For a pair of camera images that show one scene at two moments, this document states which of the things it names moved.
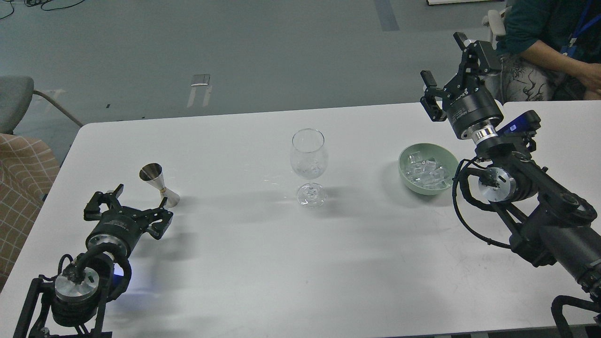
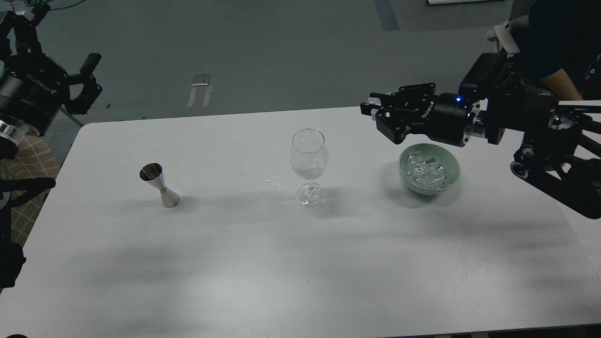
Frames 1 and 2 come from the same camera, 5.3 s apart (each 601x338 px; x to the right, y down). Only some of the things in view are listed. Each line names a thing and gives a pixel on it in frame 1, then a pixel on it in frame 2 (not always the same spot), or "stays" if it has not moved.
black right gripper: x=472 y=109 to x=442 y=117
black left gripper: x=120 y=226 to x=33 y=89
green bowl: x=427 y=168 stays
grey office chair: x=488 y=21 to x=519 y=20
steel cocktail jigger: x=152 y=172 stays
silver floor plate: x=200 y=80 stays
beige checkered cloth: x=28 y=168 stays
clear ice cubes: x=426 y=173 stays
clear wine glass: x=309 y=157 stays
